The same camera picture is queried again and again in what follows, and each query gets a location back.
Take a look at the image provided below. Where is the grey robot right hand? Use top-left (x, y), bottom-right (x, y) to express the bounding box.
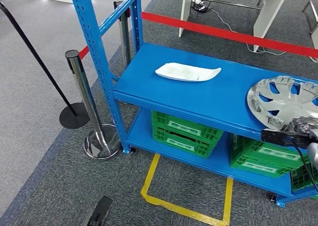
top-left (291, 117), bottom-right (318, 136)

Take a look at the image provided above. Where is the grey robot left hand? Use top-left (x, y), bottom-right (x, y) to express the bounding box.
top-left (83, 214), bottom-right (100, 226)

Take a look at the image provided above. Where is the silver wheel hubcap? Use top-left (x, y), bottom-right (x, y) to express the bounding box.
top-left (246, 75), bottom-right (318, 133)

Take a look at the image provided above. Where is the blue metal shelf rack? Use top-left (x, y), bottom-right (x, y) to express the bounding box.
top-left (68, 0), bottom-right (318, 208)

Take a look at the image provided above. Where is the white plastic trim part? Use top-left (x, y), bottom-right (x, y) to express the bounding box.
top-left (155, 62), bottom-right (222, 82)

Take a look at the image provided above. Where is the green folded plastic crate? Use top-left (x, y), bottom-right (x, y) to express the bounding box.
top-left (230, 134), bottom-right (310, 169)
top-left (230, 153), bottom-right (296, 179)
top-left (152, 110), bottom-right (224, 143)
top-left (153, 126), bottom-right (221, 159)

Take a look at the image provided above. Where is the white desk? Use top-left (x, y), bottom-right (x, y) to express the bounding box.
top-left (178, 0), bottom-right (292, 52)

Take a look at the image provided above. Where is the long red barrier belt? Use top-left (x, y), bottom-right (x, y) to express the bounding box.
top-left (141, 11), bottom-right (318, 59)

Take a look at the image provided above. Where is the short red barrier belt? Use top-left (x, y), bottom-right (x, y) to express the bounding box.
top-left (78, 45), bottom-right (90, 61)

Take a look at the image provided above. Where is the power strip with plugs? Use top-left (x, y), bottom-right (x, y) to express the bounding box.
top-left (193, 0), bottom-right (209, 13)

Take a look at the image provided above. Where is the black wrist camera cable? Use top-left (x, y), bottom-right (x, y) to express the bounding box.
top-left (293, 142), bottom-right (318, 192)

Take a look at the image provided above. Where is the black stanchion post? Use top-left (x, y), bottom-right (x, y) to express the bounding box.
top-left (0, 1), bottom-right (90, 130)

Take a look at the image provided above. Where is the chrome stanchion post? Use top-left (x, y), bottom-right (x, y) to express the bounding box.
top-left (113, 0), bottom-right (132, 69)
top-left (65, 49), bottom-right (122, 161)

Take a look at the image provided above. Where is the white floor cable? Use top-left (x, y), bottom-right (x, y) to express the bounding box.
top-left (211, 7), bottom-right (287, 57)

